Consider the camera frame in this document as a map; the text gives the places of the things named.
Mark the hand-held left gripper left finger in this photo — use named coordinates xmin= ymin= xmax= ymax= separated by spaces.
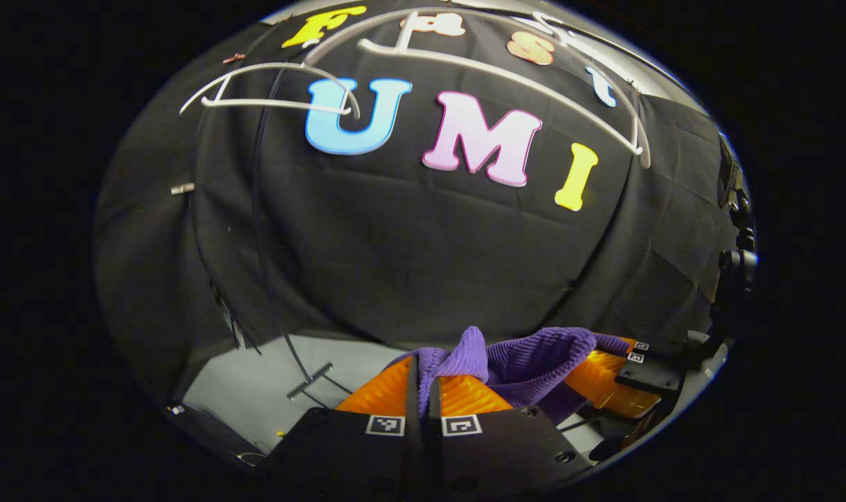
xmin=261 ymin=356 xmax=425 ymax=499

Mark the small white clothes hanger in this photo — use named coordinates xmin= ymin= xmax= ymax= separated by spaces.
xmin=179 ymin=61 xmax=362 ymax=121

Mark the large white clothes hanger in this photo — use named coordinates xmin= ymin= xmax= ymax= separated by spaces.
xmin=303 ymin=6 xmax=652 ymax=170

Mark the black backdrop cloth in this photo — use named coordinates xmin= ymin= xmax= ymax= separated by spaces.
xmin=94 ymin=0 xmax=744 ymax=419

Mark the purple corduroy shirt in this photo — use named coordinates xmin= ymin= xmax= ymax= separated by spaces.
xmin=383 ymin=326 xmax=634 ymax=427

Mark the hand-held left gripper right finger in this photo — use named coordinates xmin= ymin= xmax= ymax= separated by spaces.
xmin=427 ymin=374 xmax=594 ymax=499

